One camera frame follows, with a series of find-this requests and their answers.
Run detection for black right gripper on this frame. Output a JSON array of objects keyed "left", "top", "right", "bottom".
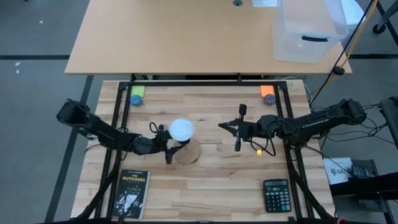
[{"left": 218, "top": 104, "right": 264, "bottom": 152}]

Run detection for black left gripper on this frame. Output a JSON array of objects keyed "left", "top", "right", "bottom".
[{"left": 146, "top": 123, "right": 185, "bottom": 165}]

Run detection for dark patterned tape roll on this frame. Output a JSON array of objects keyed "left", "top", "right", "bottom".
[{"left": 263, "top": 93, "right": 277, "bottom": 106}]

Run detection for orange sticky note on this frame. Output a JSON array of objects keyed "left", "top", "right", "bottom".
[{"left": 259, "top": 85, "right": 276, "bottom": 98}]

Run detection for blue patterned tape roll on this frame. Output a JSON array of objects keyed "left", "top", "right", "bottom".
[{"left": 129, "top": 95, "right": 144, "bottom": 107}]

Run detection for green sticky note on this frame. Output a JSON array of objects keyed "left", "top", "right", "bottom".
[{"left": 130, "top": 85, "right": 146, "bottom": 98}]

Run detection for black Outsiders paperback book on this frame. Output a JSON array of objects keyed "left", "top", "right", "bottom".
[{"left": 111, "top": 169, "right": 151, "bottom": 220}]

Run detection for black desk calculator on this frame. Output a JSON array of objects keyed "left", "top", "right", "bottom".
[{"left": 262, "top": 178, "right": 292, "bottom": 213}]

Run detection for light wooden desk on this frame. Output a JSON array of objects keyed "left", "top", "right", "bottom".
[{"left": 64, "top": 0, "right": 353, "bottom": 75}]

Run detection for white printed box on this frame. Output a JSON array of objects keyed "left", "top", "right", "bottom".
[{"left": 323, "top": 157, "right": 354, "bottom": 185}]

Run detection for clear plastic storage bin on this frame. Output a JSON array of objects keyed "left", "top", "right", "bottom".
[{"left": 272, "top": 0, "right": 349, "bottom": 64}]

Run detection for white desk outlet plate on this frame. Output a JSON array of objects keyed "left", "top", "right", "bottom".
[{"left": 251, "top": 0, "right": 277, "bottom": 7}]

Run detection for black equipment cart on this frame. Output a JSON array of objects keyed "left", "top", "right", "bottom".
[{"left": 329, "top": 160, "right": 398, "bottom": 224}]

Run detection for black chair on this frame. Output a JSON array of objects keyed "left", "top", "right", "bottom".
[{"left": 379, "top": 96, "right": 398, "bottom": 150}]

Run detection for black stand leg with caster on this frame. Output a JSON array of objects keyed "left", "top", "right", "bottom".
[{"left": 372, "top": 0, "right": 398, "bottom": 35}]

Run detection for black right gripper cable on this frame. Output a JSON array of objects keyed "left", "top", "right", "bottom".
[{"left": 248, "top": 136, "right": 277, "bottom": 157}]

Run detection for black metal table frame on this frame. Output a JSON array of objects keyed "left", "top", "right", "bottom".
[{"left": 71, "top": 79, "right": 335, "bottom": 224}]

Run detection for long black cable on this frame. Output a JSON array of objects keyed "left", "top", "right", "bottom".
[{"left": 310, "top": 0, "right": 374, "bottom": 106}]

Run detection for black floor cables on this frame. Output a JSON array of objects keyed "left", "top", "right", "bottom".
[{"left": 323, "top": 102, "right": 389, "bottom": 146}]

